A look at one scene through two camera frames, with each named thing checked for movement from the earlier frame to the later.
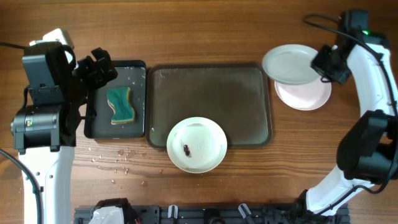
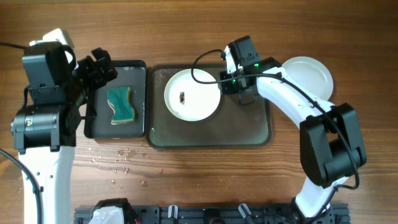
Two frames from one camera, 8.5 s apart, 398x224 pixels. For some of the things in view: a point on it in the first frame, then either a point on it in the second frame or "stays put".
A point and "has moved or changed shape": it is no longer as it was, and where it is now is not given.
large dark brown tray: [236, 97] stays put
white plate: [196, 145] to [189, 100]
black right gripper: [329, 66] to [230, 86]
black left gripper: [94, 69] stays put
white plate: [290, 63] has moved or changed shape
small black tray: [98, 113] stays put
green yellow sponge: [120, 99] stays put
